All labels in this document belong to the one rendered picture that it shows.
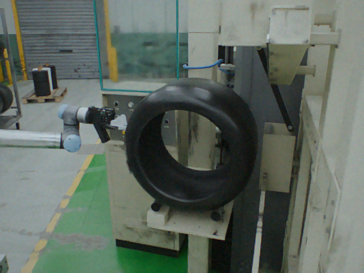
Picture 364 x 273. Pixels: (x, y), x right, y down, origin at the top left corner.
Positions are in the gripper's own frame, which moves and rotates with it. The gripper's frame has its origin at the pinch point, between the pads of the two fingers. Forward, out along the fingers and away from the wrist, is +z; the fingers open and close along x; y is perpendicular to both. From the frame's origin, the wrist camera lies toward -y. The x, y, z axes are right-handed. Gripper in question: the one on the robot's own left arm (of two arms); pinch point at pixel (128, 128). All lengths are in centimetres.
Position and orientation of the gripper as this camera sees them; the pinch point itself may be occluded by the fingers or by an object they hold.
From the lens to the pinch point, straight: 150.2
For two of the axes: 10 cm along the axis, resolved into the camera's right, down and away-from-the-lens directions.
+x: 2.7, -3.4, 9.0
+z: 9.6, 1.8, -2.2
